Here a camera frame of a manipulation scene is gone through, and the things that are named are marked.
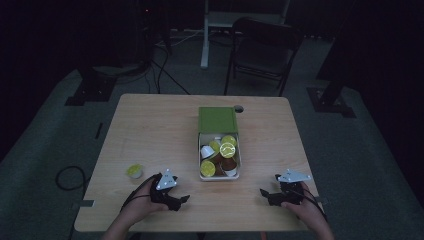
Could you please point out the yellow-green lidded capsule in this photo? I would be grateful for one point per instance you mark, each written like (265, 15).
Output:
(134, 171)

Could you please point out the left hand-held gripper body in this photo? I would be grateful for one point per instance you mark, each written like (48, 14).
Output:
(160, 195)

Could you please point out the green box sleeve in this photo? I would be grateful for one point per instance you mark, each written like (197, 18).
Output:
(217, 119)

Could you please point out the person's left hand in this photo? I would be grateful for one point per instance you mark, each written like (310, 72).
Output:
(141, 205)

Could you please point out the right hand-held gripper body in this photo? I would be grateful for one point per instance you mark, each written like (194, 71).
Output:
(291, 195)

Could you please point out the black stand with flat base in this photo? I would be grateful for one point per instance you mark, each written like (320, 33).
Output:
(330, 103)
(90, 91)

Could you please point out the dark equipment rack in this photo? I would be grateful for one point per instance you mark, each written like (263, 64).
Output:
(146, 33)

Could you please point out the black folding chair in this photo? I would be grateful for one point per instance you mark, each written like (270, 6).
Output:
(263, 50)

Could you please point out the small black floor strip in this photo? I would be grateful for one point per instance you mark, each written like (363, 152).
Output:
(98, 130)

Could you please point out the grey tape strip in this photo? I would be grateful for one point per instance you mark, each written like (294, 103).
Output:
(86, 203)

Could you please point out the pile of mixed coffee capsules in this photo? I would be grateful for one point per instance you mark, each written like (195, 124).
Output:
(227, 150)

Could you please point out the white desk frame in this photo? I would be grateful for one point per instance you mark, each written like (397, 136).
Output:
(205, 40)

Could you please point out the tray of coffee capsules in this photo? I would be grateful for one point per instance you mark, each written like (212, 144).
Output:
(218, 178)

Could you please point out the grey table grommet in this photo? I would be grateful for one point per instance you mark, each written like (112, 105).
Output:
(238, 108)

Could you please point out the person's right hand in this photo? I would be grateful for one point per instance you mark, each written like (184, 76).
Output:
(310, 210)

